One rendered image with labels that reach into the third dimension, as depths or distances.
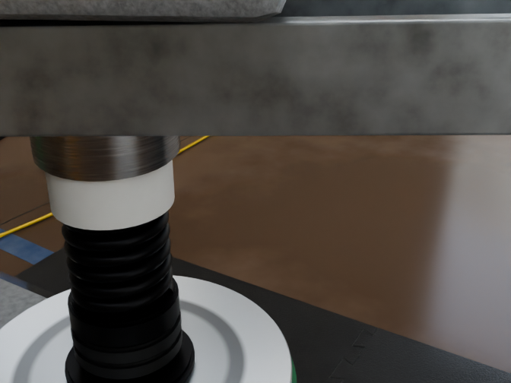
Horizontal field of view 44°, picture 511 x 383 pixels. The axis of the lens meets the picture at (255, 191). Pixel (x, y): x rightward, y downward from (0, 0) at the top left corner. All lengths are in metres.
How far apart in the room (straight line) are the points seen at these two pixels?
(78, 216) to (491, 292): 1.98
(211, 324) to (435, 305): 1.70
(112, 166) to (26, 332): 0.20
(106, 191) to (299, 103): 0.12
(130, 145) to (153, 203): 0.04
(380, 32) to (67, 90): 0.13
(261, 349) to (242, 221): 2.08
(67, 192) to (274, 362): 0.18
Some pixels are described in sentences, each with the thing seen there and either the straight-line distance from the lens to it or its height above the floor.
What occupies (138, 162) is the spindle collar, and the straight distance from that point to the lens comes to 0.33.
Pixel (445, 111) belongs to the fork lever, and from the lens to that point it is 0.28.
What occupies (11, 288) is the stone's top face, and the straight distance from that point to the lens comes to 0.65.
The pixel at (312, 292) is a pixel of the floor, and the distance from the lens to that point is 2.12.
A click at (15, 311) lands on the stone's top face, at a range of 0.61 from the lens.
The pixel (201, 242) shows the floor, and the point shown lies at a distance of 2.39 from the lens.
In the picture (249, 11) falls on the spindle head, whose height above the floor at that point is 1.17.
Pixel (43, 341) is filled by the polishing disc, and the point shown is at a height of 0.92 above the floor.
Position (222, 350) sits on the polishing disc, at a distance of 0.45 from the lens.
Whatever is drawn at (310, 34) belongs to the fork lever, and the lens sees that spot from 0.27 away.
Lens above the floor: 1.21
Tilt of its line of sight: 26 degrees down
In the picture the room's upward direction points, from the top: straight up
